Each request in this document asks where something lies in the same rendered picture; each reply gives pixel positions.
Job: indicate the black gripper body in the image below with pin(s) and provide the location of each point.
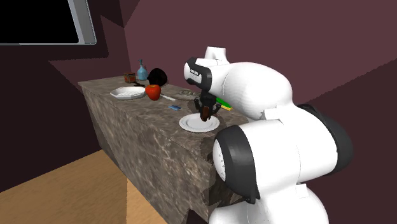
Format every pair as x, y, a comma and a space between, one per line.
207, 100

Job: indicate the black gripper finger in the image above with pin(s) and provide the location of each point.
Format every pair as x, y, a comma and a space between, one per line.
198, 105
216, 109

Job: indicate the dark brown oblong object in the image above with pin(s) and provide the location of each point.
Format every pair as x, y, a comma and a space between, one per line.
204, 114

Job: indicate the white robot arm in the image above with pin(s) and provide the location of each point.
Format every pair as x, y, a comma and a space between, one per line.
273, 149

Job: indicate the green and yellow sponge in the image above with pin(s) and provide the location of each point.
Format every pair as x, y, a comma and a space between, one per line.
224, 104

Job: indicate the round white plate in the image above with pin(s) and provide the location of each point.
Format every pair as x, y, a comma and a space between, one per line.
192, 123

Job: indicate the small blue card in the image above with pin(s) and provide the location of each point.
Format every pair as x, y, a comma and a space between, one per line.
175, 107

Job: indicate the silver knife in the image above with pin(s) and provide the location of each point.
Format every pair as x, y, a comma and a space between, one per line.
168, 98

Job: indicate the red apple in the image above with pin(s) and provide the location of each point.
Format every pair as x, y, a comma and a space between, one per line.
153, 91

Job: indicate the black round bowl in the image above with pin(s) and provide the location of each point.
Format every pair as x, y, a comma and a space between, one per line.
157, 77

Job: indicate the black utensil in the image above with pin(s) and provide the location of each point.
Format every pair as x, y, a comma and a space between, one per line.
139, 84

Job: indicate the blue glass bottle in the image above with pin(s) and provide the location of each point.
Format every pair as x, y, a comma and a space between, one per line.
142, 72

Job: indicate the marbled stone counter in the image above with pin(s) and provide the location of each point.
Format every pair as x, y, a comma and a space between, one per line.
149, 149

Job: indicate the white octagonal plate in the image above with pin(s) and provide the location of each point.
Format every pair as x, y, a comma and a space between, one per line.
127, 92

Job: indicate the small brown box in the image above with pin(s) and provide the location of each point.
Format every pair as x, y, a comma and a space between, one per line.
129, 77

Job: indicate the dark window with grey frame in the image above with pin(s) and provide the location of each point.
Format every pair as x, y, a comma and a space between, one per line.
40, 21

